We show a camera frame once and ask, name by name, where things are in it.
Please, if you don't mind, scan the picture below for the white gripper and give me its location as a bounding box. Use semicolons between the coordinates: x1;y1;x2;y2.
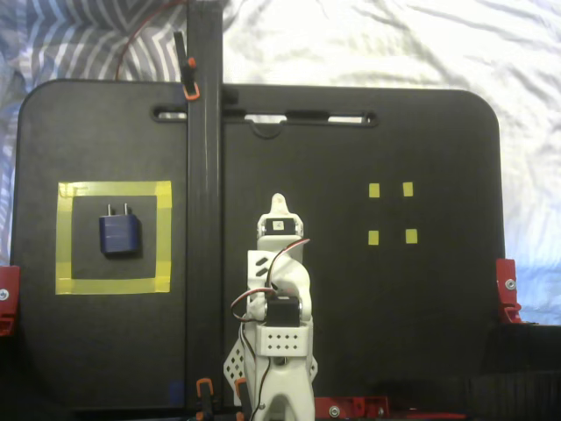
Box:
255;192;306;241

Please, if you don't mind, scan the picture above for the blue charger plug block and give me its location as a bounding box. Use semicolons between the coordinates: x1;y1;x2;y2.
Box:
98;201;144;260

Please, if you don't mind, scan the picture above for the black flat bar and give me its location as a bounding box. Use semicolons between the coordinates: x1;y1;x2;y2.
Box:
185;0;225;411

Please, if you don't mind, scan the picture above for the orange black bar clamp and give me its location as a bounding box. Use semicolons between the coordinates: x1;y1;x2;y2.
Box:
195;378;217;421
234;378;254;420
174;32;202;103

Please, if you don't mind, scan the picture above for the white bed sheet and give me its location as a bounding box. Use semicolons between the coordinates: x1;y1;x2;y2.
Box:
221;0;561;326

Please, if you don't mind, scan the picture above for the yellow tape square outline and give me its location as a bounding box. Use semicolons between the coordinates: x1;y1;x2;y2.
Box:
55;180;173;296

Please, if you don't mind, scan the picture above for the grey striped blanket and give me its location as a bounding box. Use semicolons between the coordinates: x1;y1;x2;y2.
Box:
0;0;190;268

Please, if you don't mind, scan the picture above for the red base bracket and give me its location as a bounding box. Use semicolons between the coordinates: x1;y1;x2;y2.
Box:
315;396;391;418

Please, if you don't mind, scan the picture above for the thin red cable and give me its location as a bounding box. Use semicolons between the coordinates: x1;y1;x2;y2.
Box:
114;0;190;82

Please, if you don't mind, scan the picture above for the red corner bracket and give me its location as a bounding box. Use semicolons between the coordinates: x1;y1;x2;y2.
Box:
494;258;523;325
0;264;21;338

